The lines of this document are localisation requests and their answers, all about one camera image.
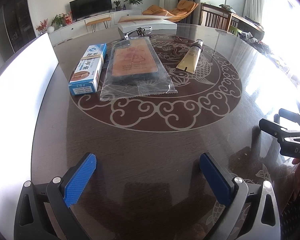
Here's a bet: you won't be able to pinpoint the gold cream tube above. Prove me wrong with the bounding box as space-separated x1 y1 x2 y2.
176 39 204 74

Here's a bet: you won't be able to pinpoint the blue white ointment box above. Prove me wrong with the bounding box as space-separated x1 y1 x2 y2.
68 43 107 96

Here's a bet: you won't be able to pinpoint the wooden phone case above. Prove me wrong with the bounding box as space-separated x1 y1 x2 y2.
100 37 178 101

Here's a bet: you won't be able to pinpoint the black frame eyeglasses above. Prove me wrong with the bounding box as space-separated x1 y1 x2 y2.
123 26 153 40

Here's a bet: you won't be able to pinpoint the wooden slatted chair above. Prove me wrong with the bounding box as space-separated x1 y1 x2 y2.
201 3 232 31

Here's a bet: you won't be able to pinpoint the white storage box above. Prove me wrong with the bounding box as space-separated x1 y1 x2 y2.
0 34 58 239

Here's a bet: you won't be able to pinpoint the orange lounge chair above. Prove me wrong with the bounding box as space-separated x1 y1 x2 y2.
142 0 199 23

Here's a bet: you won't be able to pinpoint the white flat box on table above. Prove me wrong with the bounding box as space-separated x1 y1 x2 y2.
117 15 177 34

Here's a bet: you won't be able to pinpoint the red flower vase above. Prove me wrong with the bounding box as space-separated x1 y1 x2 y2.
36 18 48 34

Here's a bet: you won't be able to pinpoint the dark glass display cabinet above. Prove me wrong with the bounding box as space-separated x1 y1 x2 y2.
3 0 36 53

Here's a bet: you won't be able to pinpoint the white TV cabinet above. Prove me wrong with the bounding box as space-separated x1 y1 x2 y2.
49 9 142 46

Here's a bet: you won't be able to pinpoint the wooden bench stool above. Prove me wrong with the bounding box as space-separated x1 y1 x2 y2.
85 17 112 33

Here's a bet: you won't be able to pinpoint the black flat television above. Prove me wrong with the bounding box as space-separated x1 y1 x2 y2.
69 0 112 20

